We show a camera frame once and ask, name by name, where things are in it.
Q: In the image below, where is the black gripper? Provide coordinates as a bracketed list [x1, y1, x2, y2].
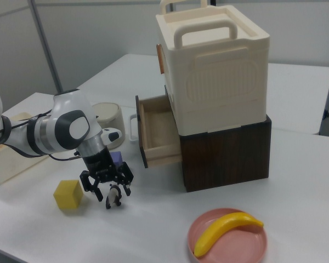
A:
[80, 147, 134, 203]

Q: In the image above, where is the black white panda toy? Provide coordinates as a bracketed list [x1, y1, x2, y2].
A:
[105, 184, 123, 210]

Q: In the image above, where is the yellow toy banana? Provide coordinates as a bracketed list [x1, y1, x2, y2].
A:
[194, 211, 264, 258]

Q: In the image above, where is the dark brown drawer cabinet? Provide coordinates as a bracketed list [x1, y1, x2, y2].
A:
[164, 84, 272, 193]

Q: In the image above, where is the purple cube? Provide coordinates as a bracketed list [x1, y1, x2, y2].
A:
[111, 151, 124, 168]

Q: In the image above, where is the yellow cube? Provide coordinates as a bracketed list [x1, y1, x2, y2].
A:
[53, 179, 84, 210]

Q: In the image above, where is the beige lidded trash can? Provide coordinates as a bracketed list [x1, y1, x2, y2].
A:
[92, 102, 126, 153]

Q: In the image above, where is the cream open plastic bin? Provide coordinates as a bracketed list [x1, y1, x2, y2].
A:
[0, 111, 49, 185]

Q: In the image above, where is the pink plate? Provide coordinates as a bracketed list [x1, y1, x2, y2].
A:
[186, 208, 269, 263]

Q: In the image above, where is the cream plastic storage cabinet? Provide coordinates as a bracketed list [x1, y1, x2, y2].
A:
[155, 0, 271, 136]

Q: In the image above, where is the brown drawer with white handle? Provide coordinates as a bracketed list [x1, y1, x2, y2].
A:
[128, 94, 183, 169]

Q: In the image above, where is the orange wooden door handle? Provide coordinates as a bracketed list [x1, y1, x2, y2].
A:
[156, 43, 165, 75]

